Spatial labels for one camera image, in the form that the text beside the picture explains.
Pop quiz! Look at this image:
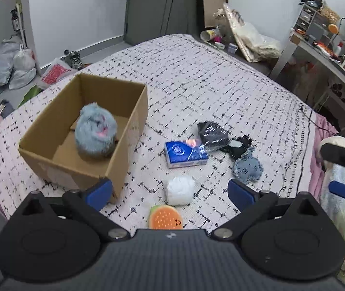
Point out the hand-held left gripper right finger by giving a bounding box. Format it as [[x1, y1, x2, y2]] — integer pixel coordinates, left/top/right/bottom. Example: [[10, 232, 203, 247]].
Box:
[[211, 179, 320, 240]]

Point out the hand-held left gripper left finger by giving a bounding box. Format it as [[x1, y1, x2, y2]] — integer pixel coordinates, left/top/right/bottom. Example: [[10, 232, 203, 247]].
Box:
[[24, 179, 131, 242]]

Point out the blue denim plush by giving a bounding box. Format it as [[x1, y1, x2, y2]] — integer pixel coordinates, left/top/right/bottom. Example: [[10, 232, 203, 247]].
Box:
[[232, 147, 264, 184]]

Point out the white soft packet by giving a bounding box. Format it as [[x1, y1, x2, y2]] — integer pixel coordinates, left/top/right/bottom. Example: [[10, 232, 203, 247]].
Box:
[[166, 176, 196, 206]]

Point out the fluffy blue-grey plush toy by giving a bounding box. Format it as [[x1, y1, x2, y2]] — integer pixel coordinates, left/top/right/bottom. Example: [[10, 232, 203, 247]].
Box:
[[75, 102, 118, 160]]

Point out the black cloth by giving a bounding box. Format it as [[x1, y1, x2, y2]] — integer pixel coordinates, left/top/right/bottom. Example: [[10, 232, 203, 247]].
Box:
[[197, 121, 230, 153]]

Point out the blue tissue pack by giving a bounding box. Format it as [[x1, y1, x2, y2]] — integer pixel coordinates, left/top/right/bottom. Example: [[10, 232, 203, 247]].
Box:
[[164, 140, 209, 170]]

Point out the hamburger plush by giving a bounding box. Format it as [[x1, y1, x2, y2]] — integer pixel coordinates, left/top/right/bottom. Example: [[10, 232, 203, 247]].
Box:
[[148, 204, 183, 230]]

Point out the brown cardboard box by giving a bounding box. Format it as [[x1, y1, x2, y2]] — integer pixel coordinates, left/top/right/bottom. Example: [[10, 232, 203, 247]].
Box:
[[18, 73, 149, 204]]

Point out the pile of pale blankets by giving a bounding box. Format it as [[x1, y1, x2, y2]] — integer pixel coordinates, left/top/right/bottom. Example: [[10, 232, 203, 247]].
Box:
[[312, 136, 345, 281]]

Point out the grey desk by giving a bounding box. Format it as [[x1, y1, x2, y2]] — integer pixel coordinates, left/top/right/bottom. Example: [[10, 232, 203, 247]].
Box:
[[269, 31, 345, 123]]

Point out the white black-patterned bedspread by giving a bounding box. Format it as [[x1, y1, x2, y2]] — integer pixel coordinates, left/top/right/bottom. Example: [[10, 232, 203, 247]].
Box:
[[0, 33, 317, 230]]

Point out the green cartoon floor mat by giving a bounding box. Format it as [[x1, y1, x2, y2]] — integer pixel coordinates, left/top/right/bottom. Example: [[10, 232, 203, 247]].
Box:
[[18, 85, 44, 108]]

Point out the red patterned plastic bag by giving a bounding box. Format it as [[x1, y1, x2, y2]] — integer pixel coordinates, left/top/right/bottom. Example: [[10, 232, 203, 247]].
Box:
[[41, 58, 78, 90]]

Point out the blue-grey folded cloth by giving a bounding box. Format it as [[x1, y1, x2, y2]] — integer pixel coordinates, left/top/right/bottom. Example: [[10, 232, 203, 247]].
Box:
[[0, 99, 16, 119]]

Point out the pair of dark shoes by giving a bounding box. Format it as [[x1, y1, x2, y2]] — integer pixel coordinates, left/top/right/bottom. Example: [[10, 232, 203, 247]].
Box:
[[63, 49, 84, 70]]

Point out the pale grey plastic bag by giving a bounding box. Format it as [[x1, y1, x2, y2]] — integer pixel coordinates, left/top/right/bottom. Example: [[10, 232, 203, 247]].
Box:
[[8, 67, 37, 90]]

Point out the wicker basket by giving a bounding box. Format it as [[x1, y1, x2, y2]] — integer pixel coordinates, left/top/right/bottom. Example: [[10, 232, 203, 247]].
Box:
[[320, 6, 341, 26]]

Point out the small drawer organizer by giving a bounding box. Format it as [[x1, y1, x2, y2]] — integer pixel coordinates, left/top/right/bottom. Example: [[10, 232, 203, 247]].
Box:
[[294, 2, 322, 34]]

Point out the beige tote bag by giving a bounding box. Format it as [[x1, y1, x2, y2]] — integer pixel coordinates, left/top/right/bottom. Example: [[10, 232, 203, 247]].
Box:
[[223, 3, 282, 63]]

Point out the white plastic bag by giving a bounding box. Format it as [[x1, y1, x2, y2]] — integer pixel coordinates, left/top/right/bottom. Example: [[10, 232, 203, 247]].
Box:
[[13, 44, 37, 72]]

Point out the paper cup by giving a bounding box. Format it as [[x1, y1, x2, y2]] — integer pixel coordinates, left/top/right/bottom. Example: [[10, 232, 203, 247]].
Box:
[[200, 29, 219, 42]]

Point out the glass jar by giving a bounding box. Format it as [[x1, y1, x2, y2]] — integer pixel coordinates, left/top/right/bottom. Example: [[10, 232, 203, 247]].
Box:
[[212, 8, 231, 37]]

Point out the brown wooden board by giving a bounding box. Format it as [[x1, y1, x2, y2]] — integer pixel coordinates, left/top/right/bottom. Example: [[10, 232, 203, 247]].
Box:
[[201, 0, 228, 28]]

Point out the dark green wardrobe door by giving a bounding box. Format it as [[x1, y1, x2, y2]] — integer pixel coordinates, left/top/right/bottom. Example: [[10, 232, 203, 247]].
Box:
[[123, 0, 204, 47]]

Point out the black cable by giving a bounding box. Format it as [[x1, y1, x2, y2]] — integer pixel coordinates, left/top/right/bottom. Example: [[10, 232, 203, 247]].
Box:
[[299, 106, 340, 134]]

